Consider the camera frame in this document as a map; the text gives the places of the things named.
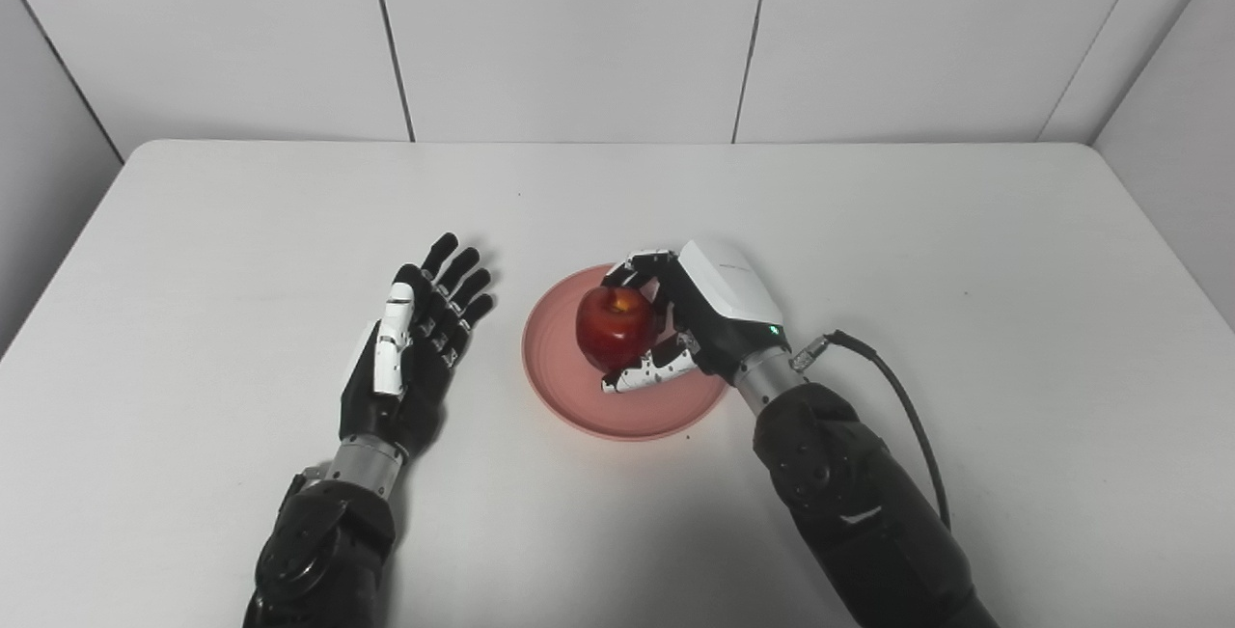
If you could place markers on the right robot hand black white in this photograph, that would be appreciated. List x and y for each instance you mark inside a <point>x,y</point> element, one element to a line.
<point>709,319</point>

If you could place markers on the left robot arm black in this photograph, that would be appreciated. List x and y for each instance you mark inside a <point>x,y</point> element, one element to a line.
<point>323,541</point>

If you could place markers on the pink plate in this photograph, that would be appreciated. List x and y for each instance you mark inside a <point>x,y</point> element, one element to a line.
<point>564,377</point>

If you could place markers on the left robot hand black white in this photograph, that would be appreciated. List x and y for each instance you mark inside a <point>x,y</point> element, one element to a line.
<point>405,368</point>

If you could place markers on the red apple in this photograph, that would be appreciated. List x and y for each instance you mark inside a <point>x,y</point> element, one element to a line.
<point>615,327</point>

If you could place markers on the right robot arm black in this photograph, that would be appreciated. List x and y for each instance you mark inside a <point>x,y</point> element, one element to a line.
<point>849,503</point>

